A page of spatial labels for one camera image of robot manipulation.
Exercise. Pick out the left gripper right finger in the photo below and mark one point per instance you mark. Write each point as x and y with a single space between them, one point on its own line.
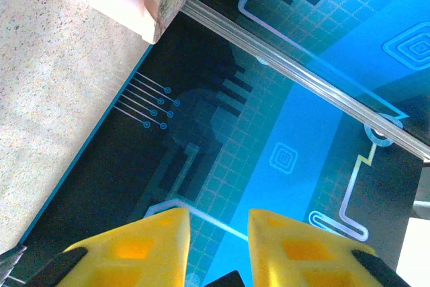
295 253

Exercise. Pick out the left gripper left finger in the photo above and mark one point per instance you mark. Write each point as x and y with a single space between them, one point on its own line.
141 253

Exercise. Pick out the aluminium frame post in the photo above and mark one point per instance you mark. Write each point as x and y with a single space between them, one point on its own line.
302 75

